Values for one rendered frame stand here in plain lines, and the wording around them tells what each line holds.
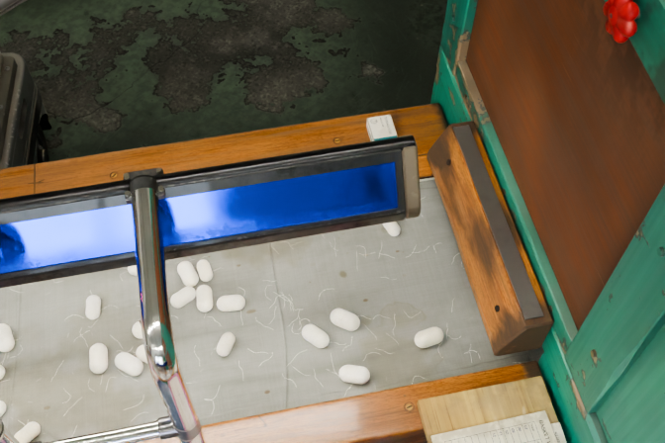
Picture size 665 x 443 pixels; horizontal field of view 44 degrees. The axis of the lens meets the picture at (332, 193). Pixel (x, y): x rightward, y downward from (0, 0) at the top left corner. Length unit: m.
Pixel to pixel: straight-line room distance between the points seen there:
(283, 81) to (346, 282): 1.28
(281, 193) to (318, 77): 1.59
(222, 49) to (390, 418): 1.60
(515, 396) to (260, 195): 0.42
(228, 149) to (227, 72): 1.17
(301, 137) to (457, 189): 0.25
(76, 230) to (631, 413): 0.54
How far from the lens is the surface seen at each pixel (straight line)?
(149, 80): 2.34
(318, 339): 1.01
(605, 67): 0.77
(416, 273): 1.08
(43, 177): 1.19
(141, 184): 0.70
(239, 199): 0.72
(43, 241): 0.74
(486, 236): 0.99
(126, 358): 1.03
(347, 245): 1.10
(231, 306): 1.04
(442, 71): 1.20
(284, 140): 1.17
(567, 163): 0.87
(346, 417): 0.97
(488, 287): 0.98
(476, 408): 0.97
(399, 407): 0.98
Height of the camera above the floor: 1.68
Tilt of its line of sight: 55 degrees down
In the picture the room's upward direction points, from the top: 1 degrees clockwise
